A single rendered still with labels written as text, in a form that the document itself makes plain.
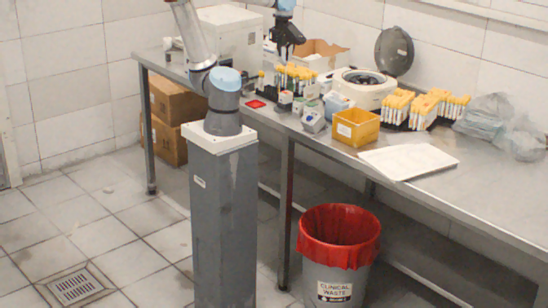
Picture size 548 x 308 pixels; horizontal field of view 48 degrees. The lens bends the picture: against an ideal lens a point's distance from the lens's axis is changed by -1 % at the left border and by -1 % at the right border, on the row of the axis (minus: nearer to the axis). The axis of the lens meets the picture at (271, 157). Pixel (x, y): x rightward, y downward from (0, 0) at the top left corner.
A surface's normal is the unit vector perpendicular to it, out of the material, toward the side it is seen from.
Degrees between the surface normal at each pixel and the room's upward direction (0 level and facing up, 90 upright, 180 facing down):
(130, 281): 0
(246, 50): 90
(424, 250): 0
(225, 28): 89
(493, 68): 90
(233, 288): 90
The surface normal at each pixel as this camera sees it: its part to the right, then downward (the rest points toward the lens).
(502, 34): -0.75, 0.29
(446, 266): 0.02, -0.88
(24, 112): 0.66, 0.36
